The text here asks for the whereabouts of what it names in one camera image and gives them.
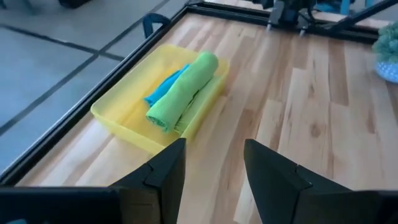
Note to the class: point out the black aluminium table frame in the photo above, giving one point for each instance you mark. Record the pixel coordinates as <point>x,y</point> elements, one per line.
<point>77,105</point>

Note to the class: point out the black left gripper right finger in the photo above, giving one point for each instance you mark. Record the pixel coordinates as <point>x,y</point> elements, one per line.
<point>280,193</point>

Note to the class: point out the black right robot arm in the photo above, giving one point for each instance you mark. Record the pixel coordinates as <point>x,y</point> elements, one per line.
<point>286,4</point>

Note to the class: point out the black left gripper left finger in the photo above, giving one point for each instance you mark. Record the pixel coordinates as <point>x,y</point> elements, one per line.
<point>161,186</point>

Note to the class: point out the teal microfiber towel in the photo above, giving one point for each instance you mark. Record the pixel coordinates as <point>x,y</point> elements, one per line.
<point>163,88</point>

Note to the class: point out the bright green microfiber towel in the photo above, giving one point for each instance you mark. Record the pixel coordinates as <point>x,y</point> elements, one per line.
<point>183,91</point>

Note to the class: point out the yellow translucent plastic basket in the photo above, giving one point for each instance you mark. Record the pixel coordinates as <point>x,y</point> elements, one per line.
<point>124,105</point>

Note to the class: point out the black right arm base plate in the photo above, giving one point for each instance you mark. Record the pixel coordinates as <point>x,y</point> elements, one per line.
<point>289,21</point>

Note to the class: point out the green artificial ball plant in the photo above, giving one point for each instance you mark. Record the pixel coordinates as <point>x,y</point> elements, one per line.
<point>387,53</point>

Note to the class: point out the yellow-green microfiber towel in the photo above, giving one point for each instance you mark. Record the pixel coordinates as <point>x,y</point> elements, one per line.
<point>196,107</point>

